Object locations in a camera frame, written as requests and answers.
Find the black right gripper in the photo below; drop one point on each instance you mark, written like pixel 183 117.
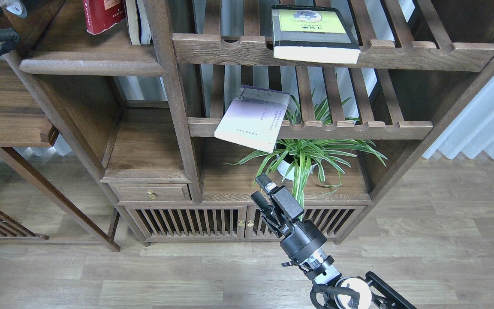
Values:
pixel 302 240

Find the brass drawer knob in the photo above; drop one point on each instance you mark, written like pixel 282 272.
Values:
pixel 151 195

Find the white curtain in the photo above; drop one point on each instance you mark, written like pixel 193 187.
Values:
pixel 472 132

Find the dark wooden bookshelf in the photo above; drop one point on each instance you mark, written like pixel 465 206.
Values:
pixel 143 118

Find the red book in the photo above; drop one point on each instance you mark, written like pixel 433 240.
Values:
pixel 101 15

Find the brass cabinet door knobs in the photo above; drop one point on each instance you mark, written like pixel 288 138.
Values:
pixel 243 223

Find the green spider plant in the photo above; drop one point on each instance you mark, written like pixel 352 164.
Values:
pixel 322 151

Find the white plant pot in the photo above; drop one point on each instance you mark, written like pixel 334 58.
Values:
pixel 287 170

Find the upright cream books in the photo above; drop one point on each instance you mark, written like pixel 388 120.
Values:
pixel 138 25

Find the white and purple book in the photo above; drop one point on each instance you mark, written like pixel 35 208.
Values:
pixel 254 118

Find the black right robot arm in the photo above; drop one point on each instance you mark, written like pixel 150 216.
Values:
pixel 331 290

